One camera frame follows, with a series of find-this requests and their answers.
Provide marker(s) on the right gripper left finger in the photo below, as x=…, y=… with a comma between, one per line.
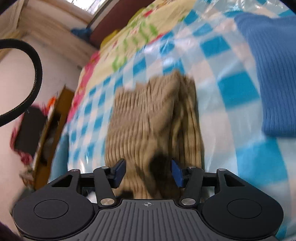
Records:
x=105, y=180

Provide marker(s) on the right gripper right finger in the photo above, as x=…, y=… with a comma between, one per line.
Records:
x=190, y=180

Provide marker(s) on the tan striped knit sweater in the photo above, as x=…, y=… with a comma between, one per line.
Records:
x=150, y=126

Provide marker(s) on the teal folded cloth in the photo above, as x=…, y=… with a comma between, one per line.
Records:
x=60, y=160

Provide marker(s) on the wooden desk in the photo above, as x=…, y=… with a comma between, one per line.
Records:
x=50, y=137

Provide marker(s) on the black monitor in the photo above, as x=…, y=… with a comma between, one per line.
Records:
x=31, y=127

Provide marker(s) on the orange items on desk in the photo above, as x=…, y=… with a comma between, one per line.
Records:
x=51, y=103

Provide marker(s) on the blue checkered bed sheet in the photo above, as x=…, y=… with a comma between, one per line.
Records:
x=207, y=46

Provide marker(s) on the blue plastic bag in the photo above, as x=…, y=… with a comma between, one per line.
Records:
x=82, y=33

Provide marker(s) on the blue knit sweater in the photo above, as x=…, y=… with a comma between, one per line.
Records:
x=272, y=44

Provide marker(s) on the floral yellow pink quilt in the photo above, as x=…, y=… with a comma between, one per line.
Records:
x=146, y=26

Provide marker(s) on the beige curtain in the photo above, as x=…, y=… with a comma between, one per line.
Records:
x=51, y=23

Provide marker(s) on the dark red headboard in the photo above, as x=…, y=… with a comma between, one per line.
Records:
x=115, y=19

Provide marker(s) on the window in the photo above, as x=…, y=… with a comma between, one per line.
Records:
x=90, y=6

